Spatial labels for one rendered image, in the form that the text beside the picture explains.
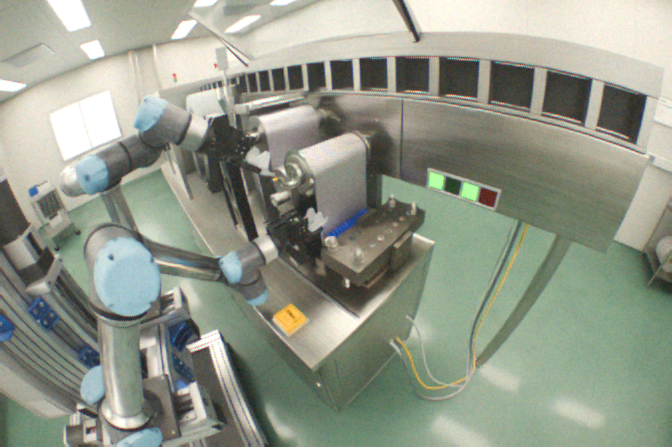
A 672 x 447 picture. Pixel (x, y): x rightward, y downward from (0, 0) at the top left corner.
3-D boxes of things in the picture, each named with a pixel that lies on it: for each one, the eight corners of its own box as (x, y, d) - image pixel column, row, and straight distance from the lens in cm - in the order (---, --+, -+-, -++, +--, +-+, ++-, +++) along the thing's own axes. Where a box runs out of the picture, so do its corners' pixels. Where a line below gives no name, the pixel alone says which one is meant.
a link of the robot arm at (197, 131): (180, 148, 53) (174, 142, 61) (199, 156, 55) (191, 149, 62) (195, 114, 53) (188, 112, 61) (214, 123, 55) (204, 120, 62)
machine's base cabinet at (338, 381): (189, 233, 317) (162, 167, 285) (233, 211, 326) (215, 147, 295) (338, 417, 157) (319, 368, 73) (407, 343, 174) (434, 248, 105)
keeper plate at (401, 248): (389, 268, 87) (392, 245, 79) (405, 253, 93) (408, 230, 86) (395, 272, 86) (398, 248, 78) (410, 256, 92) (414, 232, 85)
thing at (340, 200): (321, 237, 82) (314, 189, 72) (365, 208, 96) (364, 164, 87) (322, 238, 82) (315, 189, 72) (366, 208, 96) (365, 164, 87)
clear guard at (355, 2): (187, 11, 156) (188, 11, 156) (253, 59, 163) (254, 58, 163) (314, -114, 71) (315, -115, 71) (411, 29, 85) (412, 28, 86)
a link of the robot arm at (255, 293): (249, 281, 84) (239, 257, 77) (275, 293, 78) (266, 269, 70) (233, 297, 82) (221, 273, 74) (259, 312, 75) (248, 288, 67)
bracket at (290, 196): (289, 259, 95) (271, 189, 78) (301, 251, 97) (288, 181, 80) (296, 266, 92) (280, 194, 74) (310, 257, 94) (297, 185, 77)
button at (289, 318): (275, 320, 79) (273, 315, 77) (292, 307, 80) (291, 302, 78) (288, 334, 75) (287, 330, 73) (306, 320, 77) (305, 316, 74)
